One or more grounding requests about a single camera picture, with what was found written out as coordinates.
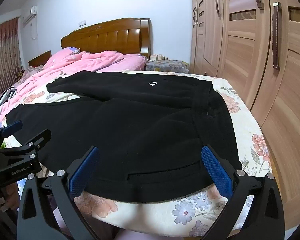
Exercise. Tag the nightstand with floral cover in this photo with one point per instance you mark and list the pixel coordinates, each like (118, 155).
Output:
(166, 66)

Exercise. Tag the white air conditioner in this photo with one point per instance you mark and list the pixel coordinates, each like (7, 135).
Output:
(30, 15)

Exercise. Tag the light wooden wardrobe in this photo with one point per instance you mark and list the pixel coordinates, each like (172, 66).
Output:
(252, 55)

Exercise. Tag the pink and purple quilt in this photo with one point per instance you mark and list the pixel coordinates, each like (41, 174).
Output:
(85, 60)

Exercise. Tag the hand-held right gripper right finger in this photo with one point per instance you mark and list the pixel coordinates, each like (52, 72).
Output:
(216, 172)

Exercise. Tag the brown wooden headboard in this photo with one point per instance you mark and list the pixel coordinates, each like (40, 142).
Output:
(110, 37)

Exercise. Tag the small brown wooden panel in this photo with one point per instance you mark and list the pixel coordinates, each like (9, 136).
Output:
(41, 58)

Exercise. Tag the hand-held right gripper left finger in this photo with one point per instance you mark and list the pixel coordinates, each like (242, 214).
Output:
(82, 173)

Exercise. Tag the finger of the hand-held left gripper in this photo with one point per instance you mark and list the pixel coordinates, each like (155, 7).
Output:
(11, 128)
(38, 138)

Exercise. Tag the dark patterned pillow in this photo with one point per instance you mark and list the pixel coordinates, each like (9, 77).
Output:
(27, 73)

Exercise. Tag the patterned brown curtain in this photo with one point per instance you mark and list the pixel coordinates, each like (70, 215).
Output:
(3, 55)

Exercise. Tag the white wall socket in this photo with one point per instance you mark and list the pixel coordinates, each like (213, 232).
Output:
(82, 24)

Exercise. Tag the floral bed sheet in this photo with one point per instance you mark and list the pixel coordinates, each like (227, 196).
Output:
(242, 132)

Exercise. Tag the black pants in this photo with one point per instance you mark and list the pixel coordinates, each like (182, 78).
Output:
(140, 120)

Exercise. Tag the person's left hand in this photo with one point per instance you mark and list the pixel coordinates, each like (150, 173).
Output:
(11, 195)

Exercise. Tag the grey garment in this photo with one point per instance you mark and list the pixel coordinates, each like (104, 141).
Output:
(7, 96)

